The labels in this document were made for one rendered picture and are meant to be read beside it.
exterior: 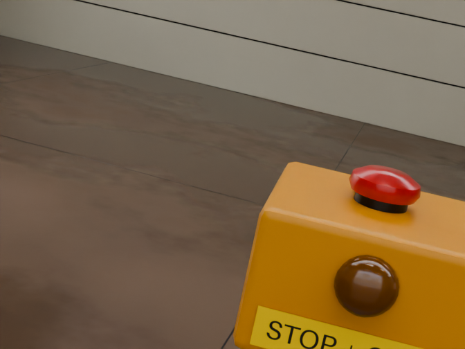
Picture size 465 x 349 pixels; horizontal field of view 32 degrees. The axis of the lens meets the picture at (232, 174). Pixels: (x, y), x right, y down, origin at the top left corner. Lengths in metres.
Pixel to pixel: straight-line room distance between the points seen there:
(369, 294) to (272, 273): 0.05
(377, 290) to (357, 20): 6.97
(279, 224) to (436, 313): 0.09
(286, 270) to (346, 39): 6.97
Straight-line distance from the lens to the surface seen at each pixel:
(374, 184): 0.44
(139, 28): 7.82
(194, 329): 2.75
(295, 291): 0.42
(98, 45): 7.98
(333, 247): 0.41
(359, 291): 0.40
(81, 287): 2.92
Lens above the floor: 1.20
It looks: 15 degrees down
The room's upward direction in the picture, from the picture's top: 12 degrees clockwise
